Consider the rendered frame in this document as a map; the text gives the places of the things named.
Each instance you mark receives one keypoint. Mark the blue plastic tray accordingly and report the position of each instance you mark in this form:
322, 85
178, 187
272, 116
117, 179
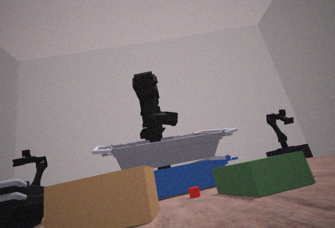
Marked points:
178, 179

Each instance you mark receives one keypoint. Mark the green box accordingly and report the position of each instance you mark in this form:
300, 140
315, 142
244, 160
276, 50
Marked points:
264, 176

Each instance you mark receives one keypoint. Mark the small red block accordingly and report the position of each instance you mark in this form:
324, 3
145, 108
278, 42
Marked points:
194, 192

